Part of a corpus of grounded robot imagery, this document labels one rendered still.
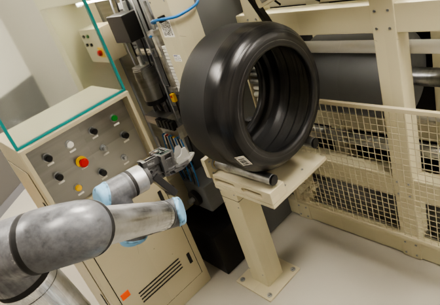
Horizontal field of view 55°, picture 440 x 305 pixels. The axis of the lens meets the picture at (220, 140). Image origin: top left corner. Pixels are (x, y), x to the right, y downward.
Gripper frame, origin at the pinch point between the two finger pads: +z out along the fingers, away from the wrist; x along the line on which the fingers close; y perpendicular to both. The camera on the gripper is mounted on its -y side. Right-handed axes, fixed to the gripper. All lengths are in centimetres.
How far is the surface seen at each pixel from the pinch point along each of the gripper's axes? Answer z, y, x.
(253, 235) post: 40, -72, 25
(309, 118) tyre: 52, -5, -12
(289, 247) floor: 73, -106, 35
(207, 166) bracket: 21.4, -20.6, 22.7
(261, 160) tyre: 21.8, -9.8, -11.8
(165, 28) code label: 25, 40, 33
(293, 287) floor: 51, -109, 14
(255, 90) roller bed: 72, -4, 37
